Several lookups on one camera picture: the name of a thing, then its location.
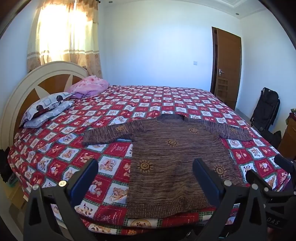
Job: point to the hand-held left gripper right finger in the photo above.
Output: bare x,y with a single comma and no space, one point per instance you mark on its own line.
208,179

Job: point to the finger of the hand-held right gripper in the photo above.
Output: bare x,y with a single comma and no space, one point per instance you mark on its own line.
254,176
283,162

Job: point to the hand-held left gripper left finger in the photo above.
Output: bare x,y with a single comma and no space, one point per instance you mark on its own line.
84,179

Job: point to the brown knitted sweater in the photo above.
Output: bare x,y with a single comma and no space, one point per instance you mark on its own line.
166,166

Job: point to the wooden cabinet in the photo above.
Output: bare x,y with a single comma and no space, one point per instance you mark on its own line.
289,141

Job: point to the black folded stroller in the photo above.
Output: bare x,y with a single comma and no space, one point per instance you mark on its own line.
268,102

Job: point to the wooden nightstand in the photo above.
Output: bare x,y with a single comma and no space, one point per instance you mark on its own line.
17,197

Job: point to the pale blue pillow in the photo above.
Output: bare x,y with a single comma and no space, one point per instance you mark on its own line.
47,118

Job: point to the white patterned pillow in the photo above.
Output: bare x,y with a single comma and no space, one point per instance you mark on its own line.
46,104

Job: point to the pink pillow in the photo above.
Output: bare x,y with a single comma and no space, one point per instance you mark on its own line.
90,85

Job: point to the red checkered bed sheet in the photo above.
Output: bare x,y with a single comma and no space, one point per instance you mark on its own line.
148,97

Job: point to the cream and wood headboard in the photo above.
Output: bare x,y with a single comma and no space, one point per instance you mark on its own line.
13,99

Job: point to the brown wooden door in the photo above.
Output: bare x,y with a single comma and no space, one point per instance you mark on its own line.
227,58

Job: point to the beige window curtain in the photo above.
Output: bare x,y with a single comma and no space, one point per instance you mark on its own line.
62,34

